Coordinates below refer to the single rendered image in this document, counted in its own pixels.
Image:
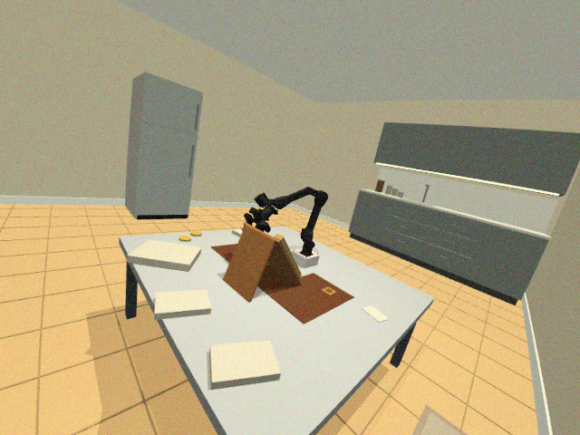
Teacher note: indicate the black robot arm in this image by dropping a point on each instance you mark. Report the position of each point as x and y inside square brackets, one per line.
[320, 197]

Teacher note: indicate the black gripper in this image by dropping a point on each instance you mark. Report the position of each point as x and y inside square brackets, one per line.
[261, 224]

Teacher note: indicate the white flat card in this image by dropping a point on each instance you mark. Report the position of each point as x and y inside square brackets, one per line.
[378, 316]

